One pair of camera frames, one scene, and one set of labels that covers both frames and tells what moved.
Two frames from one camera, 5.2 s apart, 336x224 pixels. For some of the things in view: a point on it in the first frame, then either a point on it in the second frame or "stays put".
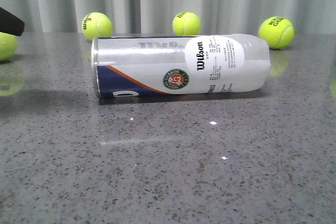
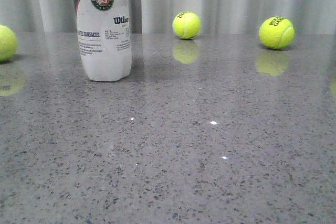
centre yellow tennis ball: x=186 y=23 stays put
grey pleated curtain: x=147 y=2 stays put
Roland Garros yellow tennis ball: x=279 y=32 stays put
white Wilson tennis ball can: x=176 y=64 -> x=102 y=1
